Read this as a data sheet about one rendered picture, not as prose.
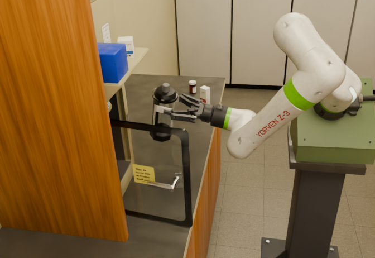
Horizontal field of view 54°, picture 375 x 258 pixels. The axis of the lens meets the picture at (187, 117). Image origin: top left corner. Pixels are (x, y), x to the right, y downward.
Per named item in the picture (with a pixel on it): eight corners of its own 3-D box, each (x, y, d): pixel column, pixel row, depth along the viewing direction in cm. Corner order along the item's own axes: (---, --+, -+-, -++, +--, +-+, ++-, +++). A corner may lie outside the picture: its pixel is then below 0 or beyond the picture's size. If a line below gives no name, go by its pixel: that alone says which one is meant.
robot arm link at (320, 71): (335, 41, 115) (315, 42, 107) (361, 73, 111) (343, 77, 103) (294, 79, 128) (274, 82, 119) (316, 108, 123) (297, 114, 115)
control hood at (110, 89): (88, 113, 115) (82, 83, 110) (123, 71, 143) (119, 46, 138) (124, 115, 113) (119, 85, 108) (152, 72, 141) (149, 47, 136)
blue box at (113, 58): (86, 82, 111) (81, 53, 106) (99, 69, 119) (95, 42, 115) (118, 83, 109) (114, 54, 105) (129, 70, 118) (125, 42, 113)
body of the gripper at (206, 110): (215, 101, 154) (193, 96, 156) (211, 113, 148) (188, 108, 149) (212, 115, 159) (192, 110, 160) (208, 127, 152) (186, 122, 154)
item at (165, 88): (150, 100, 152) (151, 87, 148) (158, 89, 159) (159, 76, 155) (172, 106, 151) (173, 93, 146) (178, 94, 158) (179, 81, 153)
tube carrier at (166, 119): (145, 136, 163) (148, 97, 150) (153, 122, 172) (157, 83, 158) (169, 142, 162) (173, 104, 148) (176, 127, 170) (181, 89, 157)
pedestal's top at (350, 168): (351, 135, 190) (352, 129, 188) (364, 175, 163) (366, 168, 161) (287, 131, 196) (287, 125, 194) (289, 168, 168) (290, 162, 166)
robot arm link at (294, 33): (323, 39, 160) (293, -3, 113) (347, 68, 154) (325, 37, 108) (298, 58, 164) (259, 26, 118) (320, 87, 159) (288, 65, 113)
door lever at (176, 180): (153, 178, 122) (152, 171, 120) (181, 183, 119) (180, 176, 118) (147, 189, 117) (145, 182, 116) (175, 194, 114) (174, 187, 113)
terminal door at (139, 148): (114, 210, 137) (96, 116, 117) (192, 228, 128) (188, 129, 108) (113, 212, 136) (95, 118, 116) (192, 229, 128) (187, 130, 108)
